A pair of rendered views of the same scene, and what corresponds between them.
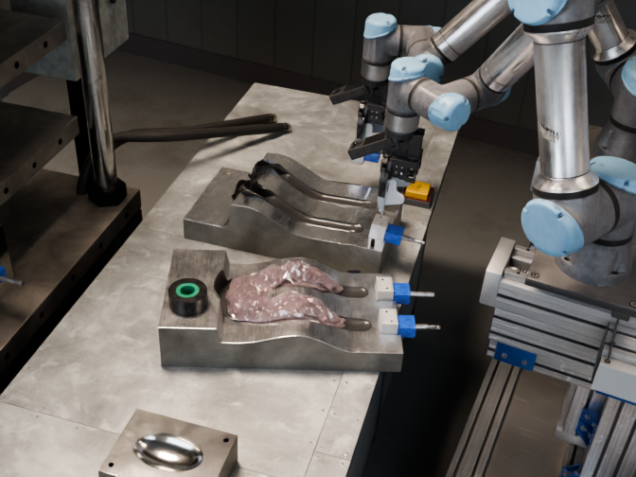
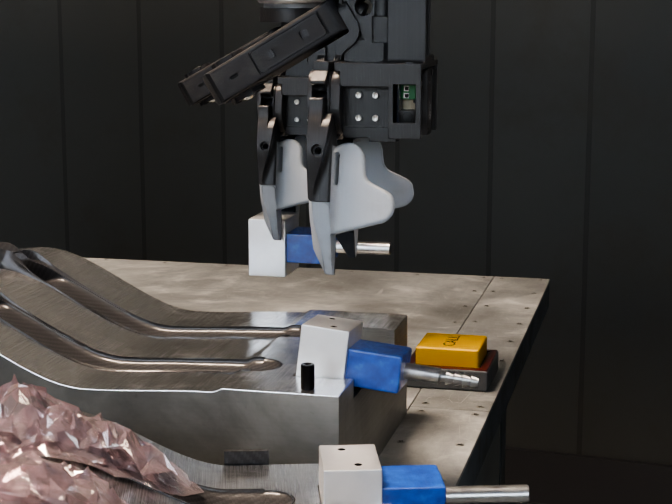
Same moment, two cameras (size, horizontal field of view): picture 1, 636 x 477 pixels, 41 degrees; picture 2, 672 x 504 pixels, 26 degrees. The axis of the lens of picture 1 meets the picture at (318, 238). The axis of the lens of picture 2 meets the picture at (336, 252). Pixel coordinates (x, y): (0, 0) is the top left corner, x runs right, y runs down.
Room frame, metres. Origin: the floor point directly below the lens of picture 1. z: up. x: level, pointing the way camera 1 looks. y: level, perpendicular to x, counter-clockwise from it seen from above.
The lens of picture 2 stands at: (0.58, -0.13, 1.17)
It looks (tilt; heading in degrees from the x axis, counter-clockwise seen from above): 11 degrees down; 359
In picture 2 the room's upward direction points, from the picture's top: straight up
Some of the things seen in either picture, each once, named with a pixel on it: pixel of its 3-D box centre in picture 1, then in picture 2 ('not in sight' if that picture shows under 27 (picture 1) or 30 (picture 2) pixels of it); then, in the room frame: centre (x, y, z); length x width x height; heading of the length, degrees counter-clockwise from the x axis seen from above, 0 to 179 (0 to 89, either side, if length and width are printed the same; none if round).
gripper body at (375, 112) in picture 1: (376, 98); (306, 73); (1.93, -0.13, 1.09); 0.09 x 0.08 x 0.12; 76
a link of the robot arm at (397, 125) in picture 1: (402, 118); not in sight; (1.63, -0.17, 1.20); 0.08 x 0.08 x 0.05
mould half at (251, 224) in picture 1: (295, 207); (79, 359); (1.74, 0.06, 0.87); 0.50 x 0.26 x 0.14; 76
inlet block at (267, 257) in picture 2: (376, 154); (322, 245); (1.93, -0.14, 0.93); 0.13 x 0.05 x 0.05; 76
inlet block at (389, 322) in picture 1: (410, 326); not in sight; (1.34, -0.21, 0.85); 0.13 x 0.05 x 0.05; 93
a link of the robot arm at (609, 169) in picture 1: (610, 195); not in sight; (1.36, -0.55, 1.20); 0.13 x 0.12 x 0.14; 130
